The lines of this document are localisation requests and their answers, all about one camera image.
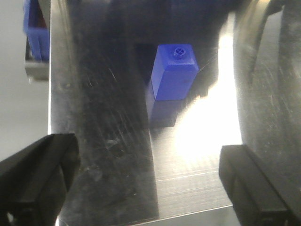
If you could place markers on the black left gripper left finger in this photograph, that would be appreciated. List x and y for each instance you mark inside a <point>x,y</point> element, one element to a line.
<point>34,182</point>

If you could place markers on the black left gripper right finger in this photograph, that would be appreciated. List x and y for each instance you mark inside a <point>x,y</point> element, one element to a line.
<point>260,196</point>

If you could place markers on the far left blue bin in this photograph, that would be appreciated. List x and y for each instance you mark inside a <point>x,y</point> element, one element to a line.
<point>34,26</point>

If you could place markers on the blue plastic part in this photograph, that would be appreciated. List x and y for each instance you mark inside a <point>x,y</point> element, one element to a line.
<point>174,71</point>

